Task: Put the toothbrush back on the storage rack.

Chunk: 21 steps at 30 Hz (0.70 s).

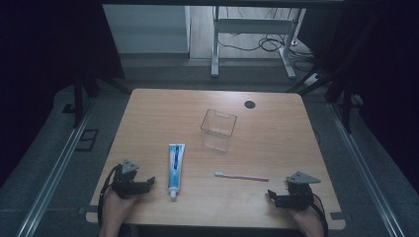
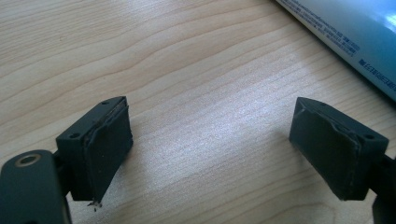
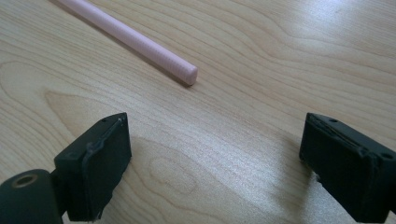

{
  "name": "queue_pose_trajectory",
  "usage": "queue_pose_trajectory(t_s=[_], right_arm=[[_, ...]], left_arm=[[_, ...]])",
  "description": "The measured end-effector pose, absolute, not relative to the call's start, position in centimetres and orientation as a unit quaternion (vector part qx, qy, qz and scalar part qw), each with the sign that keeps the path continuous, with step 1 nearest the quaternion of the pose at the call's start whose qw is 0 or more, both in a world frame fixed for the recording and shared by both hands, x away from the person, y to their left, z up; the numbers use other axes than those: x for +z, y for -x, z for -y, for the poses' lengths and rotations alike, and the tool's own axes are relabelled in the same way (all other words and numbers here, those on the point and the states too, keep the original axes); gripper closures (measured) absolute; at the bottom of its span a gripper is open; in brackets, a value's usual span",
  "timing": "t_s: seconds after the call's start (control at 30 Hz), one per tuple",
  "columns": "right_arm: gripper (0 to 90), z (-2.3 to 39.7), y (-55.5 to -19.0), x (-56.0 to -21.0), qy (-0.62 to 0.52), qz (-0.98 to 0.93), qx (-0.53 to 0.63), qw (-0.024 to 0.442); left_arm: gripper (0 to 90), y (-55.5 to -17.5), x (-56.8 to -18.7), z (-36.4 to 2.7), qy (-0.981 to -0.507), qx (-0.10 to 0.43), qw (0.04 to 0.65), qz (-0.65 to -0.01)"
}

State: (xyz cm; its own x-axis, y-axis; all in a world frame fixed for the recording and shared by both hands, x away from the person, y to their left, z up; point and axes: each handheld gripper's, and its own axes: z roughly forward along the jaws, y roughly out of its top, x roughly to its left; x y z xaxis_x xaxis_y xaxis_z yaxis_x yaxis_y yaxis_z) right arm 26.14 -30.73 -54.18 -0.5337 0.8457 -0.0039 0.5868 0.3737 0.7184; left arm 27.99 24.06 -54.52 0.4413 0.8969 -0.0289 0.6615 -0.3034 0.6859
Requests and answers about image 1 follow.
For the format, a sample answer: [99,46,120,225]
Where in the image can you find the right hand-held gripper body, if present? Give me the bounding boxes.
[280,171,322,211]

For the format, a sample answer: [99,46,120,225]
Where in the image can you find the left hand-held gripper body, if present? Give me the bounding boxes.
[110,158,147,200]

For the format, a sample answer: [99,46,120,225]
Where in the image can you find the white blue toothpaste tube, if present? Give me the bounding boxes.
[167,142,186,200]

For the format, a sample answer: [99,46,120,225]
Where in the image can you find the clear plastic container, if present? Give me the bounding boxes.
[200,108,238,153]

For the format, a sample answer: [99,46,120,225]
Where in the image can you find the person's left hand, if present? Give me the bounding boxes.
[98,189,141,230]

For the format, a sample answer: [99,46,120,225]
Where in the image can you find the person's right hand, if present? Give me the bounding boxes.
[289,205,325,237]

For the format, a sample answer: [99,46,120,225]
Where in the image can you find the grey tape piece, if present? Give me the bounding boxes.
[77,205,100,215]
[329,211,352,221]

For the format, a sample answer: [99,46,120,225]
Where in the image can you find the black metal stand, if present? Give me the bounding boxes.
[70,63,132,129]
[286,63,357,134]

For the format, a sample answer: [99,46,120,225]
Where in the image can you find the white power strip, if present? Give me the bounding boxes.
[304,72,322,85]

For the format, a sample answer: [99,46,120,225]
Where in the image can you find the dark curtain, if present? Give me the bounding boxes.
[295,0,419,194]
[0,0,126,187]

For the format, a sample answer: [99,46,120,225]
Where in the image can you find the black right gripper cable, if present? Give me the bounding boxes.
[309,193,330,237]

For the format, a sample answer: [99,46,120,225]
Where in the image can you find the silver floor rail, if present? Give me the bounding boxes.
[15,98,97,237]
[326,102,397,237]

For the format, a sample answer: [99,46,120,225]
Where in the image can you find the black floor cables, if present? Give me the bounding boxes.
[216,6,319,73]

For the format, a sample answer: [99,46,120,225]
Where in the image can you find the white desk frame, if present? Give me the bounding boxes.
[210,5,307,81]

